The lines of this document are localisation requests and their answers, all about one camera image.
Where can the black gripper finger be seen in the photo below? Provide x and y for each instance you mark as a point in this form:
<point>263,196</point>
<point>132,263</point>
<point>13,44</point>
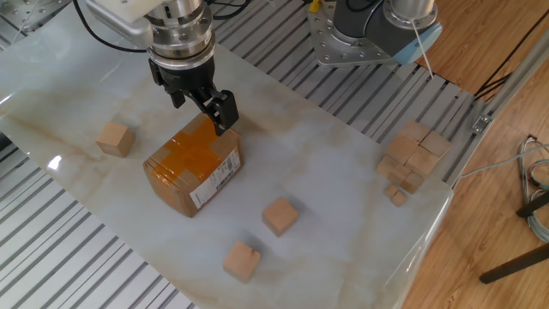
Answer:
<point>225,111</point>
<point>178,99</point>

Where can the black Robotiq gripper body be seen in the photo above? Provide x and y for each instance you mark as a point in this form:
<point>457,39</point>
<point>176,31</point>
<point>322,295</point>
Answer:
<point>184,79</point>

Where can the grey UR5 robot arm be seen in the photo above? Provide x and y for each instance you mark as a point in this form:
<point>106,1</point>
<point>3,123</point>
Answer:
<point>377,30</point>

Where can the silver force torque sensor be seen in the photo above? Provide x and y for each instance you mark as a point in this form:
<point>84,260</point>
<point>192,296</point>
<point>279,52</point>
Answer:
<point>180,34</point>

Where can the cardboard parcel with orange tape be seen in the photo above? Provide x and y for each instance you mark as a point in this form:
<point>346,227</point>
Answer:
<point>193,167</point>

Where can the marble pattern table mat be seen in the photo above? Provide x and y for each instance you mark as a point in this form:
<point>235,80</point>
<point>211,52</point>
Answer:
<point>321,150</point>

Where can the yellow plastic piece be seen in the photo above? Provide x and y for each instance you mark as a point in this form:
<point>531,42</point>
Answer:
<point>314,6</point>

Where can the perforated metal plate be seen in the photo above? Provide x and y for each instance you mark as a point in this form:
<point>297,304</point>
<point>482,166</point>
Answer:
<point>30,13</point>

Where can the medium wooden cube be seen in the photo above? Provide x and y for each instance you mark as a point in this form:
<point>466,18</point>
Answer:
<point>386,166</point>
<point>412,183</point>
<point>399,174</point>

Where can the small wooden cube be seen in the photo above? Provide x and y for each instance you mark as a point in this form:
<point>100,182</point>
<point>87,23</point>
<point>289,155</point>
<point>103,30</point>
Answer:
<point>390,190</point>
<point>399,198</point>

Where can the black furniture leg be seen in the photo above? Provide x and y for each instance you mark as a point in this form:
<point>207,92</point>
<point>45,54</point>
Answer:
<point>534,205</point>
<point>514,264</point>

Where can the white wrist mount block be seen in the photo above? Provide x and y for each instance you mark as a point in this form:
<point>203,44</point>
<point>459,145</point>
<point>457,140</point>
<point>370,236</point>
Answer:
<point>120,17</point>

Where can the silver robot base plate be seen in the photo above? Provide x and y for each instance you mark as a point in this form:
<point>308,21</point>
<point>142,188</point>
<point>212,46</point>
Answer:
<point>330,47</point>

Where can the silver corner bracket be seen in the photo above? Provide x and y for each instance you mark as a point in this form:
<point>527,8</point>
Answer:
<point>481,123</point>

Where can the aluminium frame post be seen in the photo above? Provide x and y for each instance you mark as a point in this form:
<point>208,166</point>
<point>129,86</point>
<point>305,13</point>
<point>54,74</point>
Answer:
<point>514,77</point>

